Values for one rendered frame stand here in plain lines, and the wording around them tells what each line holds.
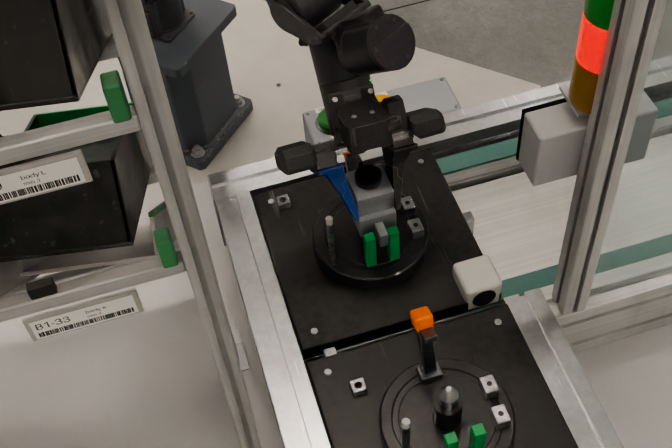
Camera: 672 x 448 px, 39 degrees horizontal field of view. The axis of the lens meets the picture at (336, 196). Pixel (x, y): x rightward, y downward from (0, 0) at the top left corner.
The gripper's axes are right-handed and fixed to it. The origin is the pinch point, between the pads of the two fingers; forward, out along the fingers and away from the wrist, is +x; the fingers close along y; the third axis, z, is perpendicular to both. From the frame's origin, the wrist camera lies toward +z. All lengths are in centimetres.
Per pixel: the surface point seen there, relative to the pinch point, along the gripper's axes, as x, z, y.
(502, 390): 22.7, 11.9, 6.2
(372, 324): 15.4, 0.6, -3.7
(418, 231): 7.4, -3.3, 4.9
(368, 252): 7.5, -0.8, -1.9
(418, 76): -7.4, -42.0, 19.4
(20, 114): -17, -52, -41
